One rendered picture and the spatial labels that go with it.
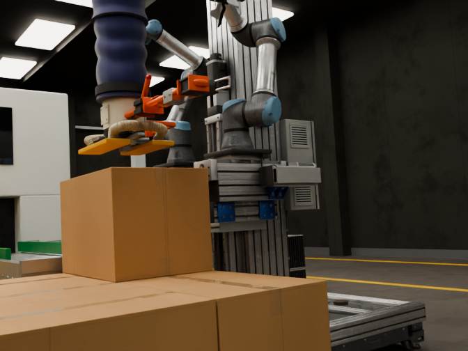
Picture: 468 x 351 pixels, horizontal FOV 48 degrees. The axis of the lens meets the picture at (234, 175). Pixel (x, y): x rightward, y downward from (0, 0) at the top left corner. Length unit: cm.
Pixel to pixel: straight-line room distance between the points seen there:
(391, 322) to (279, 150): 103
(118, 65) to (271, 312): 121
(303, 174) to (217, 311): 113
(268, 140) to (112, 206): 108
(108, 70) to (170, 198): 60
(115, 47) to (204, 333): 130
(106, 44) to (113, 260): 89
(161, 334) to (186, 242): 76
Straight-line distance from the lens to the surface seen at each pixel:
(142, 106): 199
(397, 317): 286
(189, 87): 167
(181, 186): 199
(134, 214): 189
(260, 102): 229
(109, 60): 223
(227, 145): 231
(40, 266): 247
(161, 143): 212
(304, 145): 275
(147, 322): 126
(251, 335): 143
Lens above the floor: 75
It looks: 5 degrees up
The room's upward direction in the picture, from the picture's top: 3 degrees counter-clockwise
